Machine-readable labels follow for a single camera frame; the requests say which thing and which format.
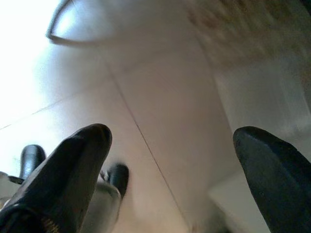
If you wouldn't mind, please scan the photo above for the black right robot foot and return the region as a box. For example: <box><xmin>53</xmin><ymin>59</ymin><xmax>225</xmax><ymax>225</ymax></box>
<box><xmin>106</xmin><ymin>164</ymin><xmax>129</xmax><ymax>199</ymax></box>

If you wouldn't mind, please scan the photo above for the silver right robot leg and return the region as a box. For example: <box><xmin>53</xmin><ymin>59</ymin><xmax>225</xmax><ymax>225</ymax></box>
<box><xmin>82</xmin><ymin>182</ymin><xmax>122</xmax><ymax>233</ymax></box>

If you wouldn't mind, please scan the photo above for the brown patterned rug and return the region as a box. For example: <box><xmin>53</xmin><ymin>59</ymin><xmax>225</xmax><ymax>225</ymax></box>
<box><xmin>187</xmin><ymin>0</ymin><xmax>311</xmax><ymax>81</ymax></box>

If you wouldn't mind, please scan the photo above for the black robot foot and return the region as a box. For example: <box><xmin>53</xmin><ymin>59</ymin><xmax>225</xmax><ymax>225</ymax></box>
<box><xmin>106</xmin><ymin>164</ymin><xmax>129</xmax><ymax>199</ymax></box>
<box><xmin>20</xmin><ymin>144</ymin><xmax>47</xmax><ymax>182</ymax></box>

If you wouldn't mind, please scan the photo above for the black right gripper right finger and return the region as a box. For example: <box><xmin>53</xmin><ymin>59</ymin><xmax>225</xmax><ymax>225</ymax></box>
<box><xmin>232</xmin><ymin>125</ymin><xmax>311</xmax><ymax>233</ymax></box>

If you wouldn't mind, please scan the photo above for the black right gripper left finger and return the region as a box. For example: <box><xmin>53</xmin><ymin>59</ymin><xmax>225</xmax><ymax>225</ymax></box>
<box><xmin>0</xmin><ymin>123</ymin><xmax>113</xmax><ymax>233</ymax></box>

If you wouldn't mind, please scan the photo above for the black left robot foot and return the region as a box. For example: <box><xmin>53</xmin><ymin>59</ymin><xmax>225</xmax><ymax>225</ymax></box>
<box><xmin>20</xmin><ymin>144</ymin><xmax>47</xmax><ymax>182</ymax></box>

